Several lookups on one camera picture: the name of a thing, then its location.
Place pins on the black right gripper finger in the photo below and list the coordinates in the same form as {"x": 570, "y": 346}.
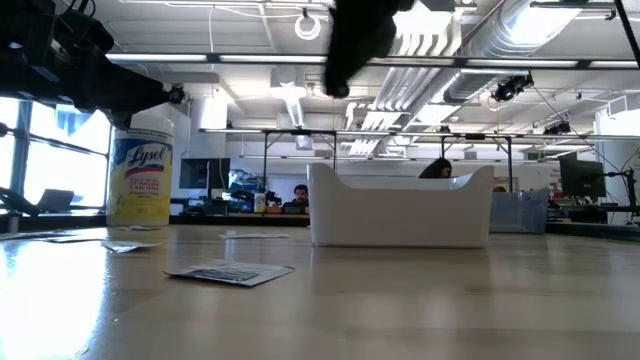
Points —
{"x": 334, "y": 75}
{"x": 352, "y": 70}

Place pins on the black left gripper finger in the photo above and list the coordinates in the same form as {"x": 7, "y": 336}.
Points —
{"x": 110, "y": 75}
{"x": 145, "y": 100}

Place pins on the square alcohol pad packet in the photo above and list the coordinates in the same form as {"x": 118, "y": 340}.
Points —
{"x": 75, "y": 239}
{"x": 230, "y": 274}
{"x": 35, "y": 234}
{"x": 140, "y": 228}

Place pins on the white plastic bin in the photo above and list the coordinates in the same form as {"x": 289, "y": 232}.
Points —
{"x": 400, "y": 215}

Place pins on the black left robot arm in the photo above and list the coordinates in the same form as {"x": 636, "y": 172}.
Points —
{"x": 30, "y": 20}

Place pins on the Lysol wipes canister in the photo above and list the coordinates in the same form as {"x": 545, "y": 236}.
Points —
{"x": 140, "y": 175}

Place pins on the overhead light bar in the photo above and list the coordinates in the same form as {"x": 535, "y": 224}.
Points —
{"x": 250, "y": 59}

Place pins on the dark computer monitor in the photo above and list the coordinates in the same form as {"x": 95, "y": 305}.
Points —
{"x": 582, "y": 177}
{"x": 205, "y": 173}

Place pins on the person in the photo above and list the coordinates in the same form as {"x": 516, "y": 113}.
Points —
{"x": 437, "y": 169}
{"x": 300, "y": 192}

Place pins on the open laptop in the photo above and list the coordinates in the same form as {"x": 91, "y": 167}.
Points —
{"x": 56, "y": 201}

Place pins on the small white yellow bottle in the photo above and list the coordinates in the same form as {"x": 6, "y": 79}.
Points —
{"x": 259, "y": 203}

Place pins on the grey translucent plastic bin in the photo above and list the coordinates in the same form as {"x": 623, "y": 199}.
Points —
{"x": 520, "y": 212}

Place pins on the black ceiling camera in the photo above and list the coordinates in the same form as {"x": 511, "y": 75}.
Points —
{"x": 176, "y": 94}
{"x": 510, "y": 88}
{"x": 557, "y": 129}

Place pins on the black background rig frame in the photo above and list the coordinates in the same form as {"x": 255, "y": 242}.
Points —
{"x": 300, "y": 132}

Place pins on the silver ventilation duct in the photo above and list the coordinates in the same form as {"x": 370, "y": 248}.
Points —
{"x": 500, "y": 35}

